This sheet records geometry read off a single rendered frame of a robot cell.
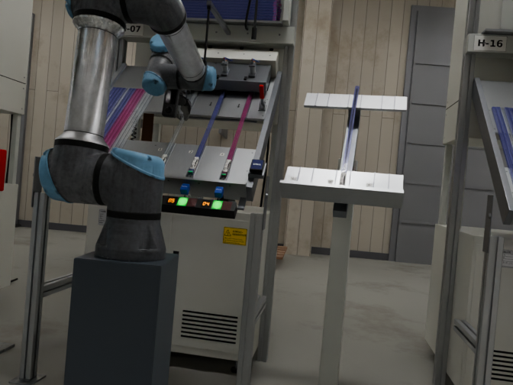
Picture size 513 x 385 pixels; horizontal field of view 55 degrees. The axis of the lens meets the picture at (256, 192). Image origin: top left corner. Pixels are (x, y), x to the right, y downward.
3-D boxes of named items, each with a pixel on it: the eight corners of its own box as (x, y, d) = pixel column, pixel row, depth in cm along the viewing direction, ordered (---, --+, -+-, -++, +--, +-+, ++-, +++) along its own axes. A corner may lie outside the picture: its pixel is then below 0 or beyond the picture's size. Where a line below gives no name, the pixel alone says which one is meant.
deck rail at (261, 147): (253, 201, 156) (252, 187, 152) (246, 201, 156) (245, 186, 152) (282, 84, 207) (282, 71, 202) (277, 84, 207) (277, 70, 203)
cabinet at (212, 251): (248, 379, 184) (262, 215, 183) (75, 354, 195) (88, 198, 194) (269, 331, 248) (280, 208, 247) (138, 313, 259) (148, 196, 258)
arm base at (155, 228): (156, 264, 100) (159, 215, 100) (83, 257, 101) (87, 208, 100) (172, 253, 115) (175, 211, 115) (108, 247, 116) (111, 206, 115)
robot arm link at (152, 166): (150, 215, 101) (156, 149, 101) (89, 208, 103) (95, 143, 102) (169, 212, 113) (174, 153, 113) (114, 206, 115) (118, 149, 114)
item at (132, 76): (265, 129, 183) (265, 118, 180) (100, 118, 193) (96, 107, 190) (277, 83, 207) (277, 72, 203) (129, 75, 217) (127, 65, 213)
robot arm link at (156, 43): (144, 49, 150) (151, 30, 154) (153, 75, 159) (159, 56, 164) (169, 50, 149) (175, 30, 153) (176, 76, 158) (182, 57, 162)
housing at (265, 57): (275, 91, 205) (275, 60, 195) (163, 84, 212) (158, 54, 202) (279, 81, 210) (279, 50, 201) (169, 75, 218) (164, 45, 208)
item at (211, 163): (246, 192, 155) (246, 185, 153) (54, 175, 165) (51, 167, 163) (256, 154, 169) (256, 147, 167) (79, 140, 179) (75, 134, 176)
